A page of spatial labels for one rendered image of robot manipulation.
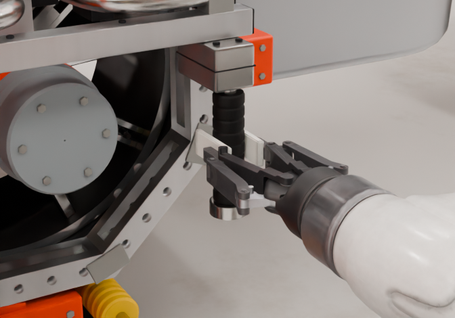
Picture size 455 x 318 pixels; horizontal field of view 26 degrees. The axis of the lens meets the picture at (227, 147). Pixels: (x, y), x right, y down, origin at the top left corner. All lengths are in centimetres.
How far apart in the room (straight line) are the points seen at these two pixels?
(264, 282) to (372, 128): 119
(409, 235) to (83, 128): 42
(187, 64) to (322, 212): 29
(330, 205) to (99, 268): 51
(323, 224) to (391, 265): 10
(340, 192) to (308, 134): 257
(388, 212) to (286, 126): 270
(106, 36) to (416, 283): 42
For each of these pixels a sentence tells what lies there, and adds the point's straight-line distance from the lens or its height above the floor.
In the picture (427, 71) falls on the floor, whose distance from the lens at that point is 424.
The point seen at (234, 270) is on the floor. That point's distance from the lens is 257.
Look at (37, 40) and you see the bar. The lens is 99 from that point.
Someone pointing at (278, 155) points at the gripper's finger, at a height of 84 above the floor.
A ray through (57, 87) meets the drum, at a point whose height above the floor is 91.
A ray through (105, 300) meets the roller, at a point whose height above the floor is 53.
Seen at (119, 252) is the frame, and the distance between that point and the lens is 134.
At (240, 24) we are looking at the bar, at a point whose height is 96.
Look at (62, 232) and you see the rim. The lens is 139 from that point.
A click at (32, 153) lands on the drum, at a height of 84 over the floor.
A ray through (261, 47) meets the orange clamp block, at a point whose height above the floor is 87.
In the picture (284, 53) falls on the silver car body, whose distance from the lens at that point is 161.
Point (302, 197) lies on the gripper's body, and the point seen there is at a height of 85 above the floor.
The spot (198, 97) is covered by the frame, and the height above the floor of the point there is 81.
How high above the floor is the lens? 124
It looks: 22 degrees down
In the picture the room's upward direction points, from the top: straight up
